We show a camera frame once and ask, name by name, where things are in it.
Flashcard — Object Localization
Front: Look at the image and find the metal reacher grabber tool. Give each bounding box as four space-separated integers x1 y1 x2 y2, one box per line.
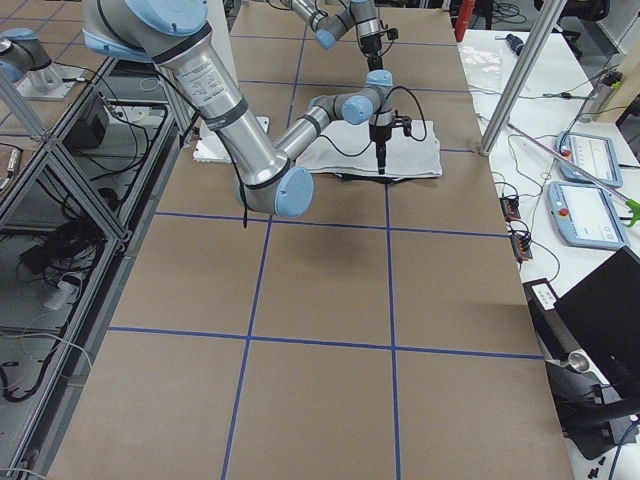
506 122 640 228

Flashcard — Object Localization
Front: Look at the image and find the aluminium frame post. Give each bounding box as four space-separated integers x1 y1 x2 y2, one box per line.
479 0 567 156

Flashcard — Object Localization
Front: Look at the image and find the near blue teach pendant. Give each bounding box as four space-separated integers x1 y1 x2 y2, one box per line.
547 181 630 251

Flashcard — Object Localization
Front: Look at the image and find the far blue teach pendant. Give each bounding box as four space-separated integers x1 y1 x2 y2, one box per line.
556 131 623 187

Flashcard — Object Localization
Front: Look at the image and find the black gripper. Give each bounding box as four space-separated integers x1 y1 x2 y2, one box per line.
369 112 393 175
360 34 384 72

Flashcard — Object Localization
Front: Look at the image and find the grey cartoon print t-shirt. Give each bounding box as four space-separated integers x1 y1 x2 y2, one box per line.
297 120 442 180

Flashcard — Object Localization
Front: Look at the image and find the red fire extinguisher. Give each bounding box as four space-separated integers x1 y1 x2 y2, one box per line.
454 0 475 43

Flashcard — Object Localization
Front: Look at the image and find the blue teach pendant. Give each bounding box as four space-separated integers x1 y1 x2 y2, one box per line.
556 131 623 187
547 181 630 251

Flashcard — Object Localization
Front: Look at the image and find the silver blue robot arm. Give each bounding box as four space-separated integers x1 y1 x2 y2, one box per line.
83 1 398 217
267 0 386 71

